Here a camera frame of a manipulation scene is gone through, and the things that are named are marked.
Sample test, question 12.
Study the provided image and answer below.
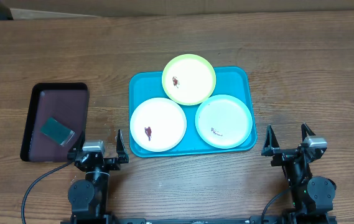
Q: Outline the black tray with brown water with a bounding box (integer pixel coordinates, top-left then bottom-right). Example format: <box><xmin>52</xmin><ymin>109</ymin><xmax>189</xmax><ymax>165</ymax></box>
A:
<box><xmin>20</xmin><ymin>82</ymin><xmax>89</xmax><ymax>162</ymax></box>

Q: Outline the white plate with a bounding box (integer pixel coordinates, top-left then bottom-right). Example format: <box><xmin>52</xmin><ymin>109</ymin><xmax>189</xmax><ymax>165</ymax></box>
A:
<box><xmin>130</xmin><ymin>98</ymin><xmax>187</xmax><ymax>152</ymax></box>

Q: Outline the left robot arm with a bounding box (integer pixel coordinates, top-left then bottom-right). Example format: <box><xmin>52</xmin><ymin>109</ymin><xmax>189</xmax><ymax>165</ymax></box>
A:
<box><xmin>67</xmin><ymin>131</ymin><xmax>129</xmax><ymax>223</ymax></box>

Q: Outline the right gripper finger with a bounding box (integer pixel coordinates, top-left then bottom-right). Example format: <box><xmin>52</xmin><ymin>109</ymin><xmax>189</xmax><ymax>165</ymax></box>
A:
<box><xmin>301</xmin><ymin>123</ymin><xmax>315</xmax><ymax>141</ymax></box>
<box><xmin>263</xmin><ymin>124</ymin><xmax>279</xmax><ymax>151</ymax></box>

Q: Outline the yellow-green plate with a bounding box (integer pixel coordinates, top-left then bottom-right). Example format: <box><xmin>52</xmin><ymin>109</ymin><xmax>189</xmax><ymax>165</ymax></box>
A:
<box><xmin>162</xmin><ymin>54</ymin><xmax>217</xmax><ymax>106</ymax></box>

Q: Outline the green and white sponge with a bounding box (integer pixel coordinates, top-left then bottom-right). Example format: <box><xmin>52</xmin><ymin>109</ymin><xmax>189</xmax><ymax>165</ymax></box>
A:
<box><xmin>40</xmin><ymin>117</ymin><xmax>75</xmax><ymax>146</ymax></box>

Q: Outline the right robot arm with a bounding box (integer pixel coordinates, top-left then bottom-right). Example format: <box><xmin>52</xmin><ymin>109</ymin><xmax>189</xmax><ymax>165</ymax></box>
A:
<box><xmin>260</xmin><ymin>123</ymin><xmax>337</xmax><ymax>223</ymax></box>

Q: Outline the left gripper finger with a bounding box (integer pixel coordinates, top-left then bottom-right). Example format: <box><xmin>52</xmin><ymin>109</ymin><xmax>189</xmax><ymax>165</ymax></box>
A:
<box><xmin>116</xmin><ymin>129</ymin><xmax>128</xmax><ymax>157</ymax></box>
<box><xmin>70</xmin><ymin>131</ymin><xmax>85</xmax><ymax>152</ymax></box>

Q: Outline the light blue plate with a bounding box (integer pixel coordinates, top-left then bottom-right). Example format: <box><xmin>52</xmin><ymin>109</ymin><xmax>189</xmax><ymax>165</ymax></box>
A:
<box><xmin>195</xmin><ymin>95</ymin><xmax>253</xmax><ymax>149</ymax></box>

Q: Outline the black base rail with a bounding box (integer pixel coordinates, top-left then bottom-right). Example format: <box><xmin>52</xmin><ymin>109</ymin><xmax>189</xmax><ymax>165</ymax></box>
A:
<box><xmin>60</xmin><ymin>215</ymin><xmax>338</xmax><ymax>224</ymax></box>

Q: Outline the teal plastic serving tray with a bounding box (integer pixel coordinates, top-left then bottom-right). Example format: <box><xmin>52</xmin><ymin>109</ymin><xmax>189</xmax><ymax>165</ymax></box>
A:
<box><xmin>129</xmin><ymin>66</ymin><xmax>258</xmax><ymax>158</ymax></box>

